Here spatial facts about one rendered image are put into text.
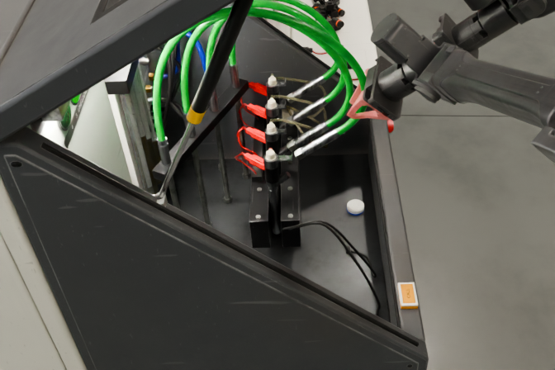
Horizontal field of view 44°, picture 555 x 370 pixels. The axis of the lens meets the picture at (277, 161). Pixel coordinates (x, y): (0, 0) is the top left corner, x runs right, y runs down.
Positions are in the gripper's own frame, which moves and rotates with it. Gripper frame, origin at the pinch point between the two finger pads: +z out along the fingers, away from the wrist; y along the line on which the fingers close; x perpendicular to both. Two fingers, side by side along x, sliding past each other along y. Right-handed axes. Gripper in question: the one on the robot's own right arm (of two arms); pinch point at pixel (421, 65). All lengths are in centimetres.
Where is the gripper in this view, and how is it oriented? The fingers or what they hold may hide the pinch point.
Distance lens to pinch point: 134.9
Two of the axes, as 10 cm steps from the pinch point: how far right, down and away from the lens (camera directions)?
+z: -6.6, 4.1, 6.3
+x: -2.6, 6.7, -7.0
